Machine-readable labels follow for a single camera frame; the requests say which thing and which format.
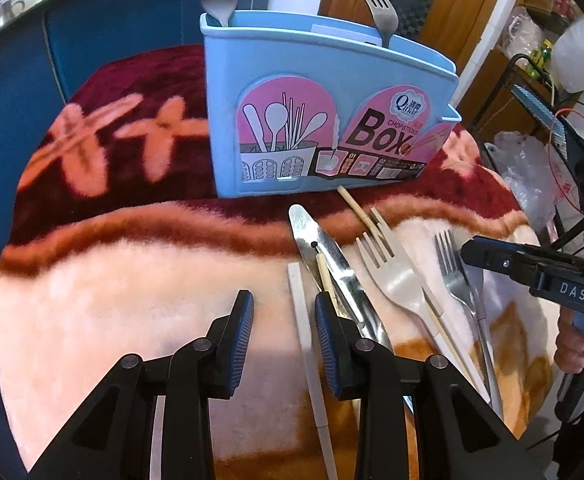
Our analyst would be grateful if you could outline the small steel kettle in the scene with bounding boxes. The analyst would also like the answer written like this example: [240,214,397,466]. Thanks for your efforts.
[0,0,25,29]

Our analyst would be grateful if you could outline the beige plastic fork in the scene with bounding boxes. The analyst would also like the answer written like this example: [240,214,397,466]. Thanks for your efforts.
[356,232,489,402]

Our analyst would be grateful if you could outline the bamboo chopstick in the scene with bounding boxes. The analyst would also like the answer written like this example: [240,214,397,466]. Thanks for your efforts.
[316,252,339,314]
[337,185,484,392]

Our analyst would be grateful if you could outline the white chopstick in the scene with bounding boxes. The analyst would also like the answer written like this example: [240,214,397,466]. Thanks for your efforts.
[287,262,339,480]

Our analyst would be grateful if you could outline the white plastic bag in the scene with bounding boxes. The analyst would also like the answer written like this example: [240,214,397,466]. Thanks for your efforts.
[551,16,584,93]

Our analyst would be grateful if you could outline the steel table knife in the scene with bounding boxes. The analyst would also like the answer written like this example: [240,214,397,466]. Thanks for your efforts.
[287,204,393,350]

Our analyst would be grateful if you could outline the blue lower kitchen cabinets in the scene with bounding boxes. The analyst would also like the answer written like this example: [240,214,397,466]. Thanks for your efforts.
[0,0,283,480]

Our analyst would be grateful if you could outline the black wire rack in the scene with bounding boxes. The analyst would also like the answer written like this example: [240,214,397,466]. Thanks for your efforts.
[468,54,584,256]

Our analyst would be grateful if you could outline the steel fork plain handle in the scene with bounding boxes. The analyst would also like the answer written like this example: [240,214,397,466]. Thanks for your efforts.
[434,230,504,419]

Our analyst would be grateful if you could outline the red wire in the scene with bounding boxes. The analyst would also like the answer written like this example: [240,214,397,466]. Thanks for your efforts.
[545,106,584,212]

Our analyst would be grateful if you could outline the light blue chopsticks box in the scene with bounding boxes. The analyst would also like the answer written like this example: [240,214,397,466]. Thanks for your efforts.
[200,10,461,198]

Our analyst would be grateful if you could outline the red pink floral blanket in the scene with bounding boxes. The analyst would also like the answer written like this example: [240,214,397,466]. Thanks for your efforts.
[0,46,558,479]

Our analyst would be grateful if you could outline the person's right hand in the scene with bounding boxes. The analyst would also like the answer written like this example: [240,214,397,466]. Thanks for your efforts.
[554,307,584,374]

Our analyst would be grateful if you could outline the clear plastic bag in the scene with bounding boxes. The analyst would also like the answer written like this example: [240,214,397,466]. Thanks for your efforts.
[486,131,579,232]

